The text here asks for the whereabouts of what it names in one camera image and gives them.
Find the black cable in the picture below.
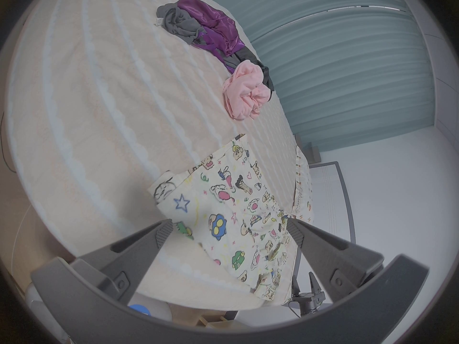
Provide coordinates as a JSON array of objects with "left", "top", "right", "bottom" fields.
[{"left": 0, "top": 110, "right": 14, "bottom": 173}]

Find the white printed pyjama top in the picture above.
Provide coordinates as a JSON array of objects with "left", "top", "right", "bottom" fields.
[{"left": 148, "top": 133, "right": 302, "bottom": 302}]

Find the pink garment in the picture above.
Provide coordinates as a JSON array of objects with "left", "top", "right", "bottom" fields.
[{"left": 222, "top": 60, "right": 271, "bottom": 120}]

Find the grey white bedside table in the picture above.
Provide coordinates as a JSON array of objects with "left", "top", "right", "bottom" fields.
[{"left": 295, "top": 135, "right": 323, "bottom": 164}]

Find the bed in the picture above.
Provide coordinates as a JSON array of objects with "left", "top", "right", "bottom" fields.
[{"left": 5, "top": 0, "right": 355, "bottom": 311}]

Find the purple garment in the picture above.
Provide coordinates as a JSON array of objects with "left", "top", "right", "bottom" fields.
[{"left": 177, "top": 0, "right": 246, "bottom": 59}]

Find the black garment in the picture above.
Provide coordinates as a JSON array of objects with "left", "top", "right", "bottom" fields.
[{"left": 156, "top": 3, "right": 275, "bottom": 93}]

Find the white printed pillow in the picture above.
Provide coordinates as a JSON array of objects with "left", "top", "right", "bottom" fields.
[{"left": 290, "top": 145, "right": 313, "bottom": 223}]

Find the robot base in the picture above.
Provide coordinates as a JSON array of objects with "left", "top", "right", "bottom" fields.
[{"left": 25, "top": 285, "right": 173, "bottom": 323}]

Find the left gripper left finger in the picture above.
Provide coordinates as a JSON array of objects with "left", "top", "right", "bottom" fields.
[{"left": 71, "top": 219, "right": 175, "bottom": 304}]

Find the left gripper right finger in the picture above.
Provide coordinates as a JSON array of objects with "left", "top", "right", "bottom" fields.
[{"left": 286, "top": 218, "right": 385, "bottom": 304}]

